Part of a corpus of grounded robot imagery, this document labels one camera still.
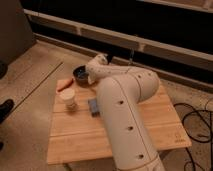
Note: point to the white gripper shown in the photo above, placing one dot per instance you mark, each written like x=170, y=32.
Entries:
x=91, y=79

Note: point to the dark ceramic bowl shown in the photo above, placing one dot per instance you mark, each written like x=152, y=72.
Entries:
x=80, y=75

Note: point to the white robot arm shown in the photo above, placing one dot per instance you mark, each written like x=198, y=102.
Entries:
x=119, y=91

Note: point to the orange carrot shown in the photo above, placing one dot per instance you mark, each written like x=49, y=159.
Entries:
x=65, y=85

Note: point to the blue grey rectangular block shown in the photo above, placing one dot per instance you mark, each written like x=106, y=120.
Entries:
x=93, y=107

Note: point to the white cup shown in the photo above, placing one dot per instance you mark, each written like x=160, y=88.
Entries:
x=68, y=97

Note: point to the wooden board table top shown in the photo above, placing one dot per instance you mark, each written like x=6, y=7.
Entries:
x=77, y=136

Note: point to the black shoe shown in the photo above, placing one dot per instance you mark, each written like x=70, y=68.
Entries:
x=5, y=109

